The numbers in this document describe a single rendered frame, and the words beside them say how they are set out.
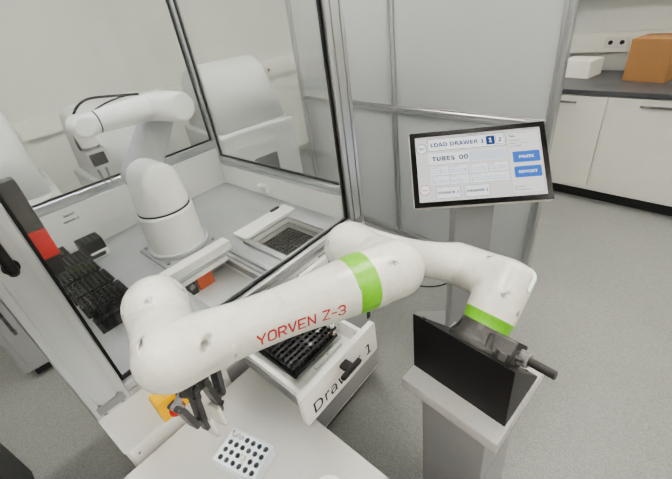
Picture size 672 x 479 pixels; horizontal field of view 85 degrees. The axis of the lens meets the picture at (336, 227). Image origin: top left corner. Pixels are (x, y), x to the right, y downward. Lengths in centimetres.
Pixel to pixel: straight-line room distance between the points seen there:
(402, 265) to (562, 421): 150
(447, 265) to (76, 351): 90
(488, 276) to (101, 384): 96
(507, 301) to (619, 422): 124
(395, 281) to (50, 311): 67
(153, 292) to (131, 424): 54
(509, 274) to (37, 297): 102
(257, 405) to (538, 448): 126
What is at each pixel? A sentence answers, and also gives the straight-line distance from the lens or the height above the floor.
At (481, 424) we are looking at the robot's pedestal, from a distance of 109.
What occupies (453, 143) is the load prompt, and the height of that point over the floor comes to 116.
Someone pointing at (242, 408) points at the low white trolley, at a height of 76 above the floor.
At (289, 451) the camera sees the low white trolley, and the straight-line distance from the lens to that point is 107.
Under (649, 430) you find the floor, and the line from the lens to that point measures 220.
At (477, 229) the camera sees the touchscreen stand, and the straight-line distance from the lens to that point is 172.
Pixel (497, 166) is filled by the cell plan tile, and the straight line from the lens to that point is 158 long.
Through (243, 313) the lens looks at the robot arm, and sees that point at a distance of 60.
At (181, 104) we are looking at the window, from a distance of 92.
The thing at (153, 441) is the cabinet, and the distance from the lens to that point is 122.
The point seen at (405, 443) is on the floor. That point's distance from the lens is 191.
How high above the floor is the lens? 169
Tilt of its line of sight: 31 degrees down
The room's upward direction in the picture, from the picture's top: 8 degrees counter-clockwise
